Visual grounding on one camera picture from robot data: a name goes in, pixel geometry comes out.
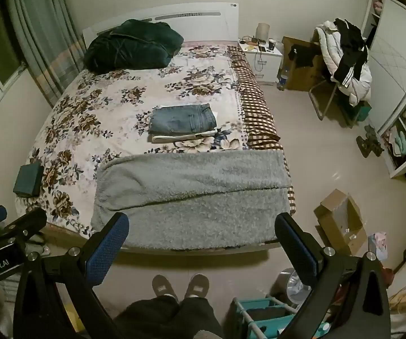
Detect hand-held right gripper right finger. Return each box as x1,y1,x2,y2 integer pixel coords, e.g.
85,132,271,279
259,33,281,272
275,213,392,339

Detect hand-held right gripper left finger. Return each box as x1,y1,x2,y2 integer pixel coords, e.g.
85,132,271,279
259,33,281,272
12,212,131,339

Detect grey fluffy blanket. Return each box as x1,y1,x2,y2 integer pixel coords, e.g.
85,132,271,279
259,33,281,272
90,149,293,251

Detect folded beige pants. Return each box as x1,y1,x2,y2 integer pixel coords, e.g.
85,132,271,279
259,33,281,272
149,129,218,144

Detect dark green box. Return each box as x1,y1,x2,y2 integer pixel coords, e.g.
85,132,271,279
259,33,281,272
14,164,44,197

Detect grey round bin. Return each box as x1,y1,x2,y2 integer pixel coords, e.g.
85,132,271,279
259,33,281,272
279,268,312,306

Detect open cardboard box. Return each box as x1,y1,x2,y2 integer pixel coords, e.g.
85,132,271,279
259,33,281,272
314,189,368,257

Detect grey slipper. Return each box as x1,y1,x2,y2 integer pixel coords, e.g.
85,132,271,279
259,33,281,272
152,275,179,303
183,273,210,299

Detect teal storage rack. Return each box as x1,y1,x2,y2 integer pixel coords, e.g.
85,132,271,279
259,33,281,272
233,296,331,339

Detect pink tissue pack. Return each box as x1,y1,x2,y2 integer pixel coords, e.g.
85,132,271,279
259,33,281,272
368,232,388,262

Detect person's legs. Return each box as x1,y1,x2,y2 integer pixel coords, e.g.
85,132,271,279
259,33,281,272
113,295,225,339

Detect dark patterned slippers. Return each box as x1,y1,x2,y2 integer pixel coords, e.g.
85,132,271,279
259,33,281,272
357,125,385,158

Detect brown checkered bed sheet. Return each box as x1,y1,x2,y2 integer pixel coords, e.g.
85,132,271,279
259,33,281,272
227,45,297,216

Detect green folded clothes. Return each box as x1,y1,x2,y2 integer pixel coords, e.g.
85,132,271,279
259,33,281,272
390,131,406,156

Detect green bag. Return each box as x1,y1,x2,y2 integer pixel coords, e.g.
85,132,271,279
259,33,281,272
344,101,372,124

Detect folded blue jeans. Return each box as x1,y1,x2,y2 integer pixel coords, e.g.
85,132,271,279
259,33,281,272
149,103,218,135

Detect floral bedspread bed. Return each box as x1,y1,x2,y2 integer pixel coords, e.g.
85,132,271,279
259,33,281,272
15,40,285,234

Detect folding chair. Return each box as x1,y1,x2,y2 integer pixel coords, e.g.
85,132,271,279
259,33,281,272
309,28,353,122

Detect wooden cabinet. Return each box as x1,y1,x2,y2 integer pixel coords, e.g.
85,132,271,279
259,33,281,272
281,36,327,92

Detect water bottle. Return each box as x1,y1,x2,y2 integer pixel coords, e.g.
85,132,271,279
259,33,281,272
277,66,290,90

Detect white nightstand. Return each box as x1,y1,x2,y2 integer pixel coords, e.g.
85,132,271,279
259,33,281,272
238,39,283,85

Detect grey-green curtain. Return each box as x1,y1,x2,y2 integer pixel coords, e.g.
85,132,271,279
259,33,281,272
5,0,87,108

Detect black cloth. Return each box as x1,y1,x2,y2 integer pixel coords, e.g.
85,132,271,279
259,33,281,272
288,44,322,68

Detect dark green duvet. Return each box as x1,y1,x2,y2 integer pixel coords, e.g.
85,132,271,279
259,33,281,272
84,19,184,75

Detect black white-striped clothing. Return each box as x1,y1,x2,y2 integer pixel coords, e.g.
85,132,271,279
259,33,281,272
333,18,369,87

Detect white wardrobe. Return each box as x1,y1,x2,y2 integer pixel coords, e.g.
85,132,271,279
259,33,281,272
360,0,406,179

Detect chair piled with clothes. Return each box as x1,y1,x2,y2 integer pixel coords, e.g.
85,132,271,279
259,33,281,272
315,19,372,106

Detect beige table lamp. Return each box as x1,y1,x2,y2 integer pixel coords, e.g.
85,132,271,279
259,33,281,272
256,23,271,43

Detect white headboard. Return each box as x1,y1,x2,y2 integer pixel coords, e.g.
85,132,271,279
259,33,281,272
83,3,239,45

